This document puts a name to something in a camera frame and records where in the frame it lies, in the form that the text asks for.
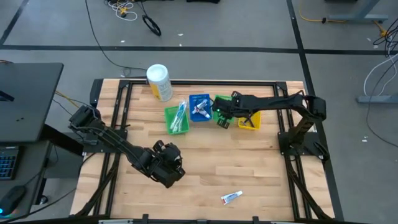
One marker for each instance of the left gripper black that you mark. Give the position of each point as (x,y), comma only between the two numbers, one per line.
(169,175)

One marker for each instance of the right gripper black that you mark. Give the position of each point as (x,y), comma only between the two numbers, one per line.
(225,107)

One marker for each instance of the white travel toothpaste tube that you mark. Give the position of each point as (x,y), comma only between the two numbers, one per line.
(203,114)
(231,198)
(202,104)

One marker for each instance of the teal white toothbrush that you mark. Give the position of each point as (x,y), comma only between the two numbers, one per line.
(182,109)

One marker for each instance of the blue white toothbrush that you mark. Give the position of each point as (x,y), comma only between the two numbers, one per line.
(175,123)

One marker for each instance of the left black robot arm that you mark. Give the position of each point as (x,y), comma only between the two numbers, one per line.
(118,143)

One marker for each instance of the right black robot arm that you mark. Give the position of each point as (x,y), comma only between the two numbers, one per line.
(273,104)

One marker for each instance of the green plastic basket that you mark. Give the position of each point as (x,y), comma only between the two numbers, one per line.
(214,117)
(167,118)

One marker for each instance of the yellow plastic basket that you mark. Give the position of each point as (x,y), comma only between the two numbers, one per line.
(256,119)

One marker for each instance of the blue plastic basket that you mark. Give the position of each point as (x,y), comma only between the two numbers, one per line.
(196,96)

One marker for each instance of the white wipes canister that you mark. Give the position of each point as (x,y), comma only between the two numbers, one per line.
(160,87)

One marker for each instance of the dark computer desk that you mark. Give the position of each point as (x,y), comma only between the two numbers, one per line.
(31,174)

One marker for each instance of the grey desk foot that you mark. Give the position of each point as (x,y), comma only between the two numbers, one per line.
(379,99)

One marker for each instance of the black computer mouse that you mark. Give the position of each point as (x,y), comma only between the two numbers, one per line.
(12,199)

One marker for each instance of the black flat tabletop panel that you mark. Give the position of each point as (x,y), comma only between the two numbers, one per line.
(28,99)

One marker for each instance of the black backlit keyboard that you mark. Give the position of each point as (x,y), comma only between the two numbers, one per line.
(7,163)

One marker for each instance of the wooden desk grey legs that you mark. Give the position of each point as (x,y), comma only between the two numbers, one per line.
(357,17)

